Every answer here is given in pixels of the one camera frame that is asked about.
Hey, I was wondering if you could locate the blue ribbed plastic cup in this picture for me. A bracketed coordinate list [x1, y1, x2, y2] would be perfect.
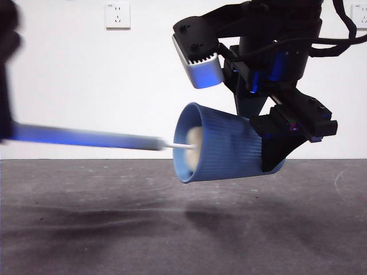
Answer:
[171, 102, 287, 184]

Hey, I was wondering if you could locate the grey-handled cream sponge cup brush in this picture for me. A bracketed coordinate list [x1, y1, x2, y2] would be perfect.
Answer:
[8, 122, 204, 176]

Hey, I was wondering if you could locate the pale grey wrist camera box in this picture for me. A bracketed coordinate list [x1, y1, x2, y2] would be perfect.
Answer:
[171, 15, 225, 89]

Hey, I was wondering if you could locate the thick black sleeved cable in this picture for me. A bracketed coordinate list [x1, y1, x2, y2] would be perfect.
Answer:
[309, 0, 367, 58]

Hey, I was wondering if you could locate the white wall socket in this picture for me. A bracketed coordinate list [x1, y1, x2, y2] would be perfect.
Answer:
[351, 3, 367, 31]
[105, 3, 131, 30]

